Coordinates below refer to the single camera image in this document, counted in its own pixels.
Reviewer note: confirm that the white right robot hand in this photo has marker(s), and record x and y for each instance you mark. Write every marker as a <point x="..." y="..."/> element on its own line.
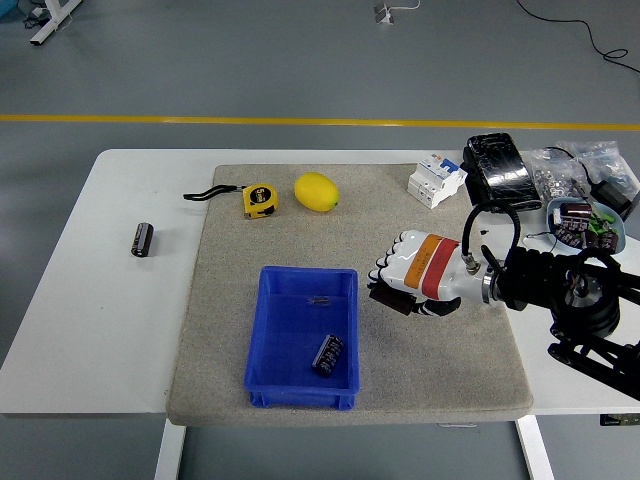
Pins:
<point x="425" y="265"/>

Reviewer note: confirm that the dark brown ribbed battery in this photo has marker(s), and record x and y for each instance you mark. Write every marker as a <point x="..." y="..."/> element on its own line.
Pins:
<point x="392" y="297"/>

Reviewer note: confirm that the black printed cylindrical battery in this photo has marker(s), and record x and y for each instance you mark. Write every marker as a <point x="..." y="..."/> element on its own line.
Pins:
<point x="327" y="356"/>

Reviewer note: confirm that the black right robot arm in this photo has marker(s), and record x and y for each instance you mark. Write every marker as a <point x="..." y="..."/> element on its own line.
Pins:
<point x="540" y="280"/>

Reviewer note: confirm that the black wrapped box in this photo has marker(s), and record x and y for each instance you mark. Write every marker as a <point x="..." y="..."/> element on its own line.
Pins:
<point x="502" y="172"/>

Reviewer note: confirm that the blue plastic box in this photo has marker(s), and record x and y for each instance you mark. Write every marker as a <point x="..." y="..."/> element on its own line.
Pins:
<point x="285" y="340"/>

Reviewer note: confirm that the white circuit breaker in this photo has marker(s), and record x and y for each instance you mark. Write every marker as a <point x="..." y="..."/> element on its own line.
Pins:
<point x="432" y="182"/>

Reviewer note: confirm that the grey-brown mat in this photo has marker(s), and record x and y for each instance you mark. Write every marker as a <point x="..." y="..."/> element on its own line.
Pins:
<point x="350" y="225"/>

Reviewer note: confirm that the yellow lemon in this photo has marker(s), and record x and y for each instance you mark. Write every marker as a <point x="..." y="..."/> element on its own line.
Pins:
<point x="315" y="192"/>

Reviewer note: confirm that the clear bag of nuts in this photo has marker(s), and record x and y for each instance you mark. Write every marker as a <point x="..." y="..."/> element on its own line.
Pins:
<point x="547" y="177"/>

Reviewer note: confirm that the large brown printed capacitor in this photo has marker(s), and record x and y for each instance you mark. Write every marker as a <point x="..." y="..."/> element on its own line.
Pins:
<point x="575" y="215"/>

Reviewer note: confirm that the yellow tape measure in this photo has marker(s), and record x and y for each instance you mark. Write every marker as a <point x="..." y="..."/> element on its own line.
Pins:
<point x="260" y="200"/>

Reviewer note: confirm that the green plastic part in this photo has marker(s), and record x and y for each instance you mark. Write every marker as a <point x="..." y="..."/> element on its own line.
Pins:
<point x="600" y="225"/>

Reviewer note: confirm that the dark capacitor in bowl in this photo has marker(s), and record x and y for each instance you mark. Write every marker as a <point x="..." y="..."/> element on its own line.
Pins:
<point x="605" y="241"/>

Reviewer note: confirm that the light blue bowl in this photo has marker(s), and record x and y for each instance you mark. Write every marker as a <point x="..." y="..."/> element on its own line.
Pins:
<point x="622" y="235"/>

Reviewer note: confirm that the black power adapter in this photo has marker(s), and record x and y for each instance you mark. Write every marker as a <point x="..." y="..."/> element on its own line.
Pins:
<point x="617" y="197"/>

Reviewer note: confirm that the clear bag of screws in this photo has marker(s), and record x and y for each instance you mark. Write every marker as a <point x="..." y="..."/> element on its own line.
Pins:
<point x="600" y="160"/>

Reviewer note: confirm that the white table leg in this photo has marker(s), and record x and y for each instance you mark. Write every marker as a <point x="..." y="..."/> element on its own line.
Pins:
<point x="170" y="450"/>
<point x="536" y="450"/>

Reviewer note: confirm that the black table control panel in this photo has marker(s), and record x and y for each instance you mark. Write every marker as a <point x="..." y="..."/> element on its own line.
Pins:
<point x="617" y="420"/>

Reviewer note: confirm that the white table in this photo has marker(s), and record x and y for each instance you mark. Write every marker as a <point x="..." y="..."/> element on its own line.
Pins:
<point x="100" y="310"/>

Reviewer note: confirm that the white floor stand frame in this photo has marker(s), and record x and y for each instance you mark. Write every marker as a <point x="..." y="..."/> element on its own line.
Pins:
<point x="47" y="27"/>

